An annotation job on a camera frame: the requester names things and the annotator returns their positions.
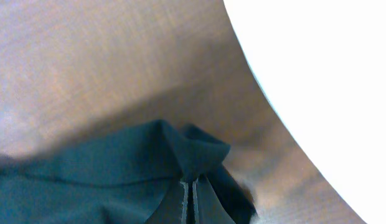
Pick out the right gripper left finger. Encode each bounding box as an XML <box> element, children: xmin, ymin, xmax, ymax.
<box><xmin>146</xmin><ymin>180</ymin><xmax>189</xmax><ymax>224</ymax></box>

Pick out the white shirt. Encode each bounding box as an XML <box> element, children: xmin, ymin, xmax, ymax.
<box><xmin>225</xmin><ymin>0</ymin><xmax>386</xmax><ymax>223</ymax></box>

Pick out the black leggings red waistband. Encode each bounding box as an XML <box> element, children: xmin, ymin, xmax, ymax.
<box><xmin>0</xmin><ymin>120</ymin><xmax>257</xmax><ymax>223</ymax></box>

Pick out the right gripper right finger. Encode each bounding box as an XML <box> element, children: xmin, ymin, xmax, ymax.
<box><xmin>192</xmin><ymin>176</ymin><xmax>235</xmax><ymax>224</ymax></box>

